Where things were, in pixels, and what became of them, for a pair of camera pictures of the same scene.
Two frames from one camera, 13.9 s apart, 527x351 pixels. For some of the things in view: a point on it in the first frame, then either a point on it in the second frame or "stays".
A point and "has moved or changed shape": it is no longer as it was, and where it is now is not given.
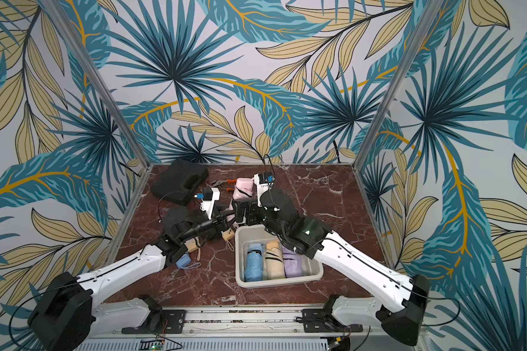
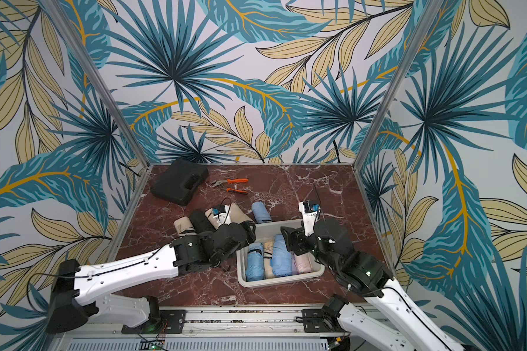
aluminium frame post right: [390, 101] stays
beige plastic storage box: [262, 259] stays
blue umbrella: [254, 263] stays
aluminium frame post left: [97, 80] stays
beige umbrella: [274, 268] stays
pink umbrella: [244, 189] → [301, 263]
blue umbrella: [184, 261] has moved or changed shape
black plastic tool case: [178, 182] stays
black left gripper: [220, 220] → [251, 235]
